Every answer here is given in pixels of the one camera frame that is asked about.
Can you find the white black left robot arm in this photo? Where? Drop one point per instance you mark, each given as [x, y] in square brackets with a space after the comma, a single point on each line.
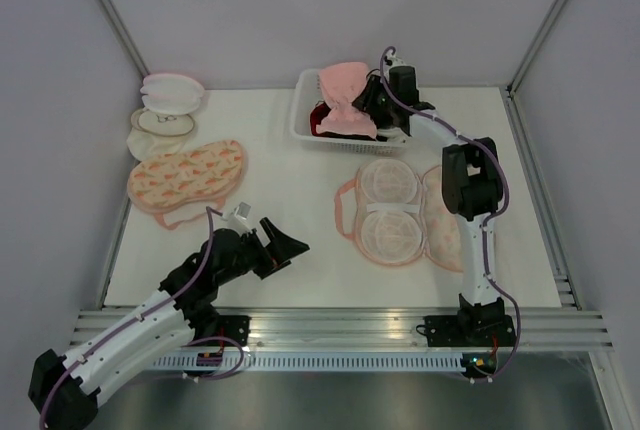
[67, 390]

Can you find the aluminium rail frame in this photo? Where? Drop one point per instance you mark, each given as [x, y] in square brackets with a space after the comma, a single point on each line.
[371, 329]

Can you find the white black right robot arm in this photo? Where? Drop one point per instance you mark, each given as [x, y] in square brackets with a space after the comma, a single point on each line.
[473, 188]

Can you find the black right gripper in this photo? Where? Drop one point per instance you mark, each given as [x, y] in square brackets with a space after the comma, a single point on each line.
[366, 99]

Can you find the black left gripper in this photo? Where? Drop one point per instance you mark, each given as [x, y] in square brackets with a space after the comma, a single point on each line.
[282, 249]

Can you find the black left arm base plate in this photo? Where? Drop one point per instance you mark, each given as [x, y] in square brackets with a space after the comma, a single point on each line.
[234, 327]

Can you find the floral pink mesh laundry bag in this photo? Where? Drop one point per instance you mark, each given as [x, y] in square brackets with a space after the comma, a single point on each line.
[395, 216]

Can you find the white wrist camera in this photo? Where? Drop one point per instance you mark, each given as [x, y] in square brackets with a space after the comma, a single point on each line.
[237, 219]
[393, 60]

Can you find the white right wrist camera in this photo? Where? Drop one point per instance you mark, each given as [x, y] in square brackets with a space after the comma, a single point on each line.
[393, 60]

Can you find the pink bra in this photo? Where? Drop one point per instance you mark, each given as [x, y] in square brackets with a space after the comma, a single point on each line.
[340, 85]

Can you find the red bra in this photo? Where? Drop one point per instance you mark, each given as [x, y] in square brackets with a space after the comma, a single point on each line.
[317, 115]

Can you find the slotted white cable duct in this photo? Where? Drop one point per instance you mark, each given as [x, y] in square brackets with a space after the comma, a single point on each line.
[194, 361]

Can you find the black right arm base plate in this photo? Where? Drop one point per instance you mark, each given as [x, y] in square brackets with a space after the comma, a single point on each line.
[444, 331]

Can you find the white plastic basket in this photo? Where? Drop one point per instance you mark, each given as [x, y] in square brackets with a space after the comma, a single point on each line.
[308, 109]

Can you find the white pink bra wash bag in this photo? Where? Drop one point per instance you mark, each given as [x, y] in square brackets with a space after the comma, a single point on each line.
[171, 94]

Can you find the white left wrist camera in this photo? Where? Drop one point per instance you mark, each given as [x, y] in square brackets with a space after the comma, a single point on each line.
[237, 219]

